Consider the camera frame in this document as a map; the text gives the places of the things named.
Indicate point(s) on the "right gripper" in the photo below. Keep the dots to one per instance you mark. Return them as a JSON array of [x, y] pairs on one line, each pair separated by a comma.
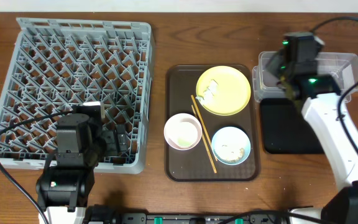
[[278, 66]]

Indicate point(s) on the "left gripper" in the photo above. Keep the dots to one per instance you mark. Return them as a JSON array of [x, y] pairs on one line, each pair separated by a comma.
[[111, 141]]

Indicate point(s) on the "white tissue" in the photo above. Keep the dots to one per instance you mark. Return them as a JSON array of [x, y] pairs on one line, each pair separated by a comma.
[[208, 94]]

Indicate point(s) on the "light blue small plate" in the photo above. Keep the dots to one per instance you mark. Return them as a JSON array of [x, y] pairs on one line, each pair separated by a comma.
[[230, 135]]

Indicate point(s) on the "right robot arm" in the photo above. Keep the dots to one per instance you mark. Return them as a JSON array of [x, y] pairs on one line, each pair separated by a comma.
[[320, 101]]

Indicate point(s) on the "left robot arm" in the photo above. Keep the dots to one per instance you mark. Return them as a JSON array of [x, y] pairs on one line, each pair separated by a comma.
[[68, 176]]

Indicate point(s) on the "clear plastic bin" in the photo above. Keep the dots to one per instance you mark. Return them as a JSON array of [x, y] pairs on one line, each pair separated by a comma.
[[343, 67]]

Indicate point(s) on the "white pink bowl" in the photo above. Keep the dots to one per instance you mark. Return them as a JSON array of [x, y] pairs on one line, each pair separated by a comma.
[[182, 131]]

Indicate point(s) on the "yellow round plate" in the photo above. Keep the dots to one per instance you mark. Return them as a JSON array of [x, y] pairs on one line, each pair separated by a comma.
[[234, 90]]

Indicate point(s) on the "black rectangular tray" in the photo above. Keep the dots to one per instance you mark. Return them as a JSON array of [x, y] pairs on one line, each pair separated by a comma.
[[284, 130]]

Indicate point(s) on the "wooden chopstick lower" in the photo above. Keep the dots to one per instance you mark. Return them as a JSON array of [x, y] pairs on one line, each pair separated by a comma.
[[205, 142]]

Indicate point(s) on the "wooden chopstick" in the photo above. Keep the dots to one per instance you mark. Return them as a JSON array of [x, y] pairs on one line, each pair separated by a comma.
[[194, 103], [205, 142]]

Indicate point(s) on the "dark brown serving tray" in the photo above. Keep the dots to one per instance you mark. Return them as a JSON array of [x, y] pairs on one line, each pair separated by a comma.
[[193, 165]]

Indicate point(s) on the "wooden chopstick upper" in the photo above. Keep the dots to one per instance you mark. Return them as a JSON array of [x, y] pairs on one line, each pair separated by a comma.
[[194, 103]]

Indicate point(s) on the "grey plastic dish rack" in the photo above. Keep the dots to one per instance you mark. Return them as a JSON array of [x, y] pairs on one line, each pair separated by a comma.
[[60, 63]]

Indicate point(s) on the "food scraps on plate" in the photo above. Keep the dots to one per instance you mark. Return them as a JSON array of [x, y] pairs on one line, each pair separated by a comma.
[[230, 153]]

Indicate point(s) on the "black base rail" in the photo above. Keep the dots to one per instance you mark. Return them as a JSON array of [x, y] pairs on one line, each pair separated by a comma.
[[197, 219]]

